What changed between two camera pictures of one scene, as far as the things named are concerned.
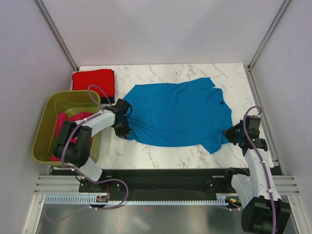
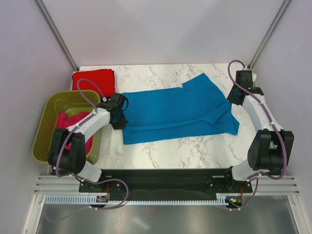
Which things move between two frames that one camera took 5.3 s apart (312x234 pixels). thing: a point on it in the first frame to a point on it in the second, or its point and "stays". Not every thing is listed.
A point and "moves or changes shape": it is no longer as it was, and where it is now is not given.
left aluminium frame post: [54, 30] stays
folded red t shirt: [104, 79] stays
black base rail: [168, 181] stays
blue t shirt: [192, 113] moves or changes shape
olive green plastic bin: [63, 101] stays
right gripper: [228, 133] to [230, 98]
